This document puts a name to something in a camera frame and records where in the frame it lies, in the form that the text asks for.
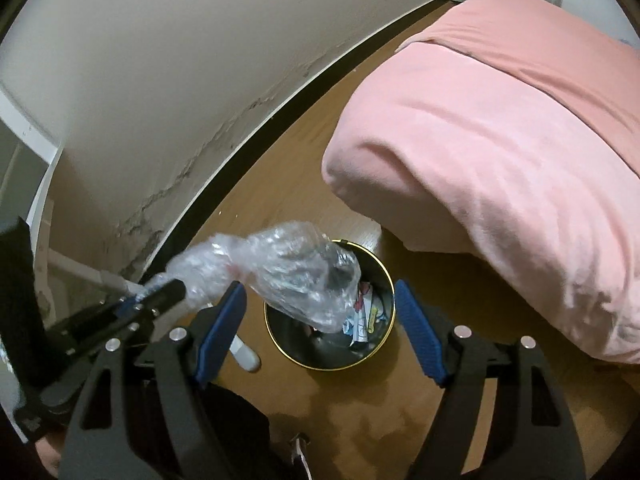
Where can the clear plastic bag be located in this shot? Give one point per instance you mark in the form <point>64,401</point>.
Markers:
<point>280,270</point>

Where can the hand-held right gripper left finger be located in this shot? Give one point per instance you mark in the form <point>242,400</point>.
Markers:
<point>220,330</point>

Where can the pink blanket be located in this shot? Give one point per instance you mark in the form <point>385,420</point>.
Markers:
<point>500,160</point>

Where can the black trash bin gold rim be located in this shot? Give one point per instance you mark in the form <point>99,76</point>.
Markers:
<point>320,355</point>

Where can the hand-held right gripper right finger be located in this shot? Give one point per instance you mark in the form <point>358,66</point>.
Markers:
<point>420,330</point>

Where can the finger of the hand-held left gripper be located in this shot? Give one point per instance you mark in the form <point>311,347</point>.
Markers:
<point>100,312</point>
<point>167,295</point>

